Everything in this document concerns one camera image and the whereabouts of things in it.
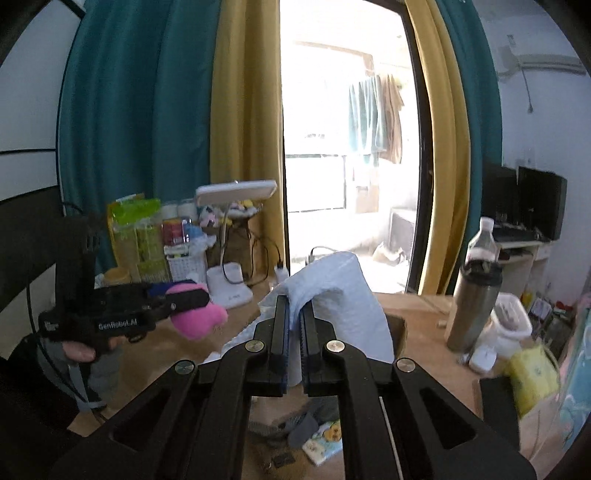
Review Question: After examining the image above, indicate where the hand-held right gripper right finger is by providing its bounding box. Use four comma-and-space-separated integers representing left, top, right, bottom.
301, 300, 537, 480

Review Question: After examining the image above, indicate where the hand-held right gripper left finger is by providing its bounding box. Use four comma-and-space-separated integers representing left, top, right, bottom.
48, 294, 290, 480

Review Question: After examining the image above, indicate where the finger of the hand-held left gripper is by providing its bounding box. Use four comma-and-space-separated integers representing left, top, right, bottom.
150, 288, 211, 321
148, 279, 198, 298

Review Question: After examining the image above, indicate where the pink plush toy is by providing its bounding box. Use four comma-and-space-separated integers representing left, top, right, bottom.
167, 281, 230, 342

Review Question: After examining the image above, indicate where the white paper towel roll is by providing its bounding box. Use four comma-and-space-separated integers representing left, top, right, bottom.
205, 251, 396, 389

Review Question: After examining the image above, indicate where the cardboard box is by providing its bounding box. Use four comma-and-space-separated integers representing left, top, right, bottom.
245, 314, 410, 480

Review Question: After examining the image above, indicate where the person's left forearm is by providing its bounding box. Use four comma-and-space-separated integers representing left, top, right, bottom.
37, 340, 124, 412

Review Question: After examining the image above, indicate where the grey soft slipper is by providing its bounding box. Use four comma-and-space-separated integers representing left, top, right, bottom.
276, 401, 341, 449

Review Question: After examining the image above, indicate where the person's left hand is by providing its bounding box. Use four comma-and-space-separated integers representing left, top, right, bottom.
62, 340, 98, 363

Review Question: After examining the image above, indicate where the white plastic basket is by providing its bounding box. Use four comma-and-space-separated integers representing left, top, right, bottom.
165, 251, 208, 285

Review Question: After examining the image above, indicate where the red can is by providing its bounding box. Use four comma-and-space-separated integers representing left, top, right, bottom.
163, 219, 193, 248

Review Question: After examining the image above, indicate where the green paper cup packet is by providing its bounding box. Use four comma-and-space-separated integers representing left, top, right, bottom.
107, 193, 170, 282

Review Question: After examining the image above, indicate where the brown paper bag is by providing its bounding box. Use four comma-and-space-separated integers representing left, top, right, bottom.
205, 216, 254, 278

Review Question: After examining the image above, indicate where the yellow printed packet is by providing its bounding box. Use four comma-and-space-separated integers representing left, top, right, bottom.
302, 420, 345, 466

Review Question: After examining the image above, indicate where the yellow white plush toy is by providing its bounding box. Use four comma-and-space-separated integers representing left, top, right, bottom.
230, 199, 260, 219

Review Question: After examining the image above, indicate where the white desk lamp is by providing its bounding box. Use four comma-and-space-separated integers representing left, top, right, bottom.
195, 180, 278, 309

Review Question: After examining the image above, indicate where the person's dark clothing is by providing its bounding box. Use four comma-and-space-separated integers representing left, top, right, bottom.
0, 332, 100, 480

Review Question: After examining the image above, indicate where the steel tumbler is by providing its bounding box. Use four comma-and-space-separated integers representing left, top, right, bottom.
445, 261, 503, 353

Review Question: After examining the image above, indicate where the white computer mouse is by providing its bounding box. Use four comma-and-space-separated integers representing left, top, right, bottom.
468, 346, 498, 374

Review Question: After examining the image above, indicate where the teal curtain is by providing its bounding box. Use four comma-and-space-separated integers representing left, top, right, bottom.
58, 0, 223, 278
436, 0, 505, 259

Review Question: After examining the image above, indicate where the yellow curtain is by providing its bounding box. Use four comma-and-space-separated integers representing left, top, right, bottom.
209, 0, 290, 283
403, 0, 477, 296

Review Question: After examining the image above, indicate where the black flat box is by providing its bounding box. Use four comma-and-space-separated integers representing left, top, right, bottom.
479, 376, 521, 452

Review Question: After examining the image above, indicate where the clear plastic water bottle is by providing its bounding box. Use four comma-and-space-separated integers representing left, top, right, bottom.
465, 217, 501, 269

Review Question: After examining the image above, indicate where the yellow tissue pack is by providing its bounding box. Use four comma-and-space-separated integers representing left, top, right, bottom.
505, 346, 560, 419

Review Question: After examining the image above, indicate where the white computer desk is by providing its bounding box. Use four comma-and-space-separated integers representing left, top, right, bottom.
493, 239, 553, 297

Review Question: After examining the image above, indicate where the green hanging towel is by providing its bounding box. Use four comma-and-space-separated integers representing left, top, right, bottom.
348, 75, 389, 156

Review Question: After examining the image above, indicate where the brown hanging towel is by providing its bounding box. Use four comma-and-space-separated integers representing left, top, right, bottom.
381, 74, 406, 165

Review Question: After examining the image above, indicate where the black speaker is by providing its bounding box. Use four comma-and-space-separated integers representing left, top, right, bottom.
481, 161, 519, 223

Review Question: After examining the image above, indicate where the light blue printed bag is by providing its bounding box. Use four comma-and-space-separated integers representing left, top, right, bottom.
558, 305, 591, 455

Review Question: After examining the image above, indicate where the black monitor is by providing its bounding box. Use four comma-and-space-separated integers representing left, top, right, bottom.
517, 165, 568, 241

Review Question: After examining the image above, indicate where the white air conditioner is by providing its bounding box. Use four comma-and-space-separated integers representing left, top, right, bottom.
496, 46, 588, 85

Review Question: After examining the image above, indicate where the black cable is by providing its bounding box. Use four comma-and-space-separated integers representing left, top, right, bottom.
249, 234, 285, 283

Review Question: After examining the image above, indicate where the black door frame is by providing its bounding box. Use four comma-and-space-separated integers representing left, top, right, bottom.
398, 0, 438, 295

